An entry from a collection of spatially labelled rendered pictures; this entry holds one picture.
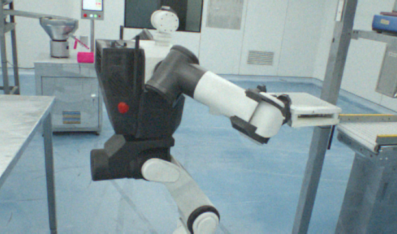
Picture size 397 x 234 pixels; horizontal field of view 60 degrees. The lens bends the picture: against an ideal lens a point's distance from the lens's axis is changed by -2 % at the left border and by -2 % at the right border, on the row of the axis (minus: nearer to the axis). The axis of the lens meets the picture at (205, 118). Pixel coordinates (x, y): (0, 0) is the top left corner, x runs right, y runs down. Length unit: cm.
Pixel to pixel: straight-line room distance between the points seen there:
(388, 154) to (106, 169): 117
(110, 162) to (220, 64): 572
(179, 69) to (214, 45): 577
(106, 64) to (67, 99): 258
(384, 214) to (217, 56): 530
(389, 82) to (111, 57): 106
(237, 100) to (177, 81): 18
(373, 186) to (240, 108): 107
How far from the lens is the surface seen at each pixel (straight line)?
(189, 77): 95
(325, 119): 152
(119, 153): 123
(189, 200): 142
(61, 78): 361
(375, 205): 188
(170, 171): 129
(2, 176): 123
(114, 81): 111
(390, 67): 156
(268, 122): 95
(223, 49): 680
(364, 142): 167
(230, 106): 92
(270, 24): 713
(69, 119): 374
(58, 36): 377
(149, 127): 117
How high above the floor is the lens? 144
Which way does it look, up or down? 19 degrees down
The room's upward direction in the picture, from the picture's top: 6 degrees clockwise
